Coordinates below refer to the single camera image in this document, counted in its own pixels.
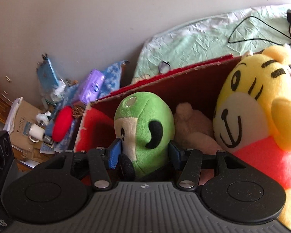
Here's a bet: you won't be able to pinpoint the red cardboard box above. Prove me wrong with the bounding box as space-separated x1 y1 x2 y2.
73 54 243 185

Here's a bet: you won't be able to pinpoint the green plush toy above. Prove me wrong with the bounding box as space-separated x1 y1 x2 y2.
114 91 175 180

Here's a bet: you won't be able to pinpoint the brown teddy bear plush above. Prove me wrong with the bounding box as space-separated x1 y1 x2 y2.
174 103 221 155

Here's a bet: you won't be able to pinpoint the white mug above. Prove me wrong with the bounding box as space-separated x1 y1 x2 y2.
29 124 45 143

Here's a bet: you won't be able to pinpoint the yellow tiger plush toy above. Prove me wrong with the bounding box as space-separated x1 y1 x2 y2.
213 45 291 229

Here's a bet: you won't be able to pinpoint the cartoon print bed sheet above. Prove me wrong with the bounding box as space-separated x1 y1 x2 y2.
132 4 291 83

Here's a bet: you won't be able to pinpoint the eyeglasses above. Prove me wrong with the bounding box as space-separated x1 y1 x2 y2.
158 61 171 74

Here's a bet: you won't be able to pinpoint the red round pouch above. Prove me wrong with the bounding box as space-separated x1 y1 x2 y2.
52 106 73 143

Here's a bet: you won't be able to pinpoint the brown cardboard box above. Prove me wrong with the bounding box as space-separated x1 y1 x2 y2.
10 98 52 163

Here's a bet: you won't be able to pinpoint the thin black cable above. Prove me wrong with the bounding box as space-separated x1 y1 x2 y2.
227 16 291 46

